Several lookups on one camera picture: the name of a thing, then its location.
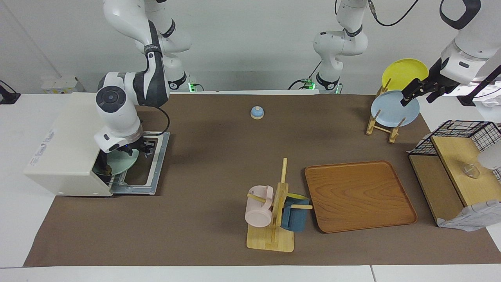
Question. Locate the wooden two-tier shelf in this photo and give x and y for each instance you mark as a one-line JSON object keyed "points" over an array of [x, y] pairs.
{"points": [[454, 164]]}

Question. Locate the brown wooden tray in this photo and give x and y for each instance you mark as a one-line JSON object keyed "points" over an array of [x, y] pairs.
{"points": [[360, 196]]}

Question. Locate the light blue plate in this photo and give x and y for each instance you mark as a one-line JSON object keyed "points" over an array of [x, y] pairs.
{"points": [[391, 109]]}

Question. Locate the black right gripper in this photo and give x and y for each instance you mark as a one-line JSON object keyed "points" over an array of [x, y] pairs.
{"points": [[135, 148]]}

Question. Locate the black table clamp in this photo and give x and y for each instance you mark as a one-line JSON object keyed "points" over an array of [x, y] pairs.
{"points": [[8, 96]]}

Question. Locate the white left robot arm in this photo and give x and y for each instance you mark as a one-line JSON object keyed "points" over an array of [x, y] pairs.
{"points": [[340, 43]]}

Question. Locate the brown table mat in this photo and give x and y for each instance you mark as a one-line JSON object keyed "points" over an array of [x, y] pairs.
{"points": [[215, 164]]}

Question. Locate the wooden dish rack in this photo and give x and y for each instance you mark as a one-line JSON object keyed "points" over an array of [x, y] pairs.
{"points": [[393, 135]]}

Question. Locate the white wall power box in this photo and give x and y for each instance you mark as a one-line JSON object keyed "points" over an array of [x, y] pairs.
{"points": [[58, 85]]}

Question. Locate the white toaster oven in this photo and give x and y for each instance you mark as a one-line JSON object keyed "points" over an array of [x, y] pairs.
{"points": [[66, 149]]}

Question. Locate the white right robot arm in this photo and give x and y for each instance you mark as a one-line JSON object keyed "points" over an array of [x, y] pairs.
{"points": [[117, 105]]}

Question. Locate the wooden mug tree stand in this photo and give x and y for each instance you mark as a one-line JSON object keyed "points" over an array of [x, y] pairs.
{"points": [[270, 239]]}

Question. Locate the white crumpled paper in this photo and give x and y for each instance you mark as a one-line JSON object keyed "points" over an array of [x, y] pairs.
{"points": [[489, 107]]}

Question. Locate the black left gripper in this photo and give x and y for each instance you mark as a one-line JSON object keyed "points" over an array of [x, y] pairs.
{"points": [[442, 76]]}

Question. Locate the white rounded container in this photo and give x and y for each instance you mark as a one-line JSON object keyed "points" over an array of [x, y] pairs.
{"points": [[491, 158]]}

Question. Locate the pink mug with print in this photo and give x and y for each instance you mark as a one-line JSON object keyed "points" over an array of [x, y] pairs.
{"points": [[258, 215]]}

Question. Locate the black stand pole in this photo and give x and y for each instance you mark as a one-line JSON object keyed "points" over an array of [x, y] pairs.
{"points": [[467, 100]]}

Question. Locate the dark blue mug yellow inside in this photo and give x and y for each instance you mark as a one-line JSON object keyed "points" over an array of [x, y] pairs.
{"points": [[293, 219]]}

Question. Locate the yellow plate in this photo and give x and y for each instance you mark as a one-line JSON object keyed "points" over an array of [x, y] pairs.
{"points": [[403, 72]]}

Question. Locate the pale green plate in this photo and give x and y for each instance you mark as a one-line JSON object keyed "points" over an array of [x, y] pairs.
{"points": [[125, 162]]}

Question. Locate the small clear glass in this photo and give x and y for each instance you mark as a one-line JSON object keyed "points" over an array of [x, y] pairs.
{"points": [[472, 171]]}

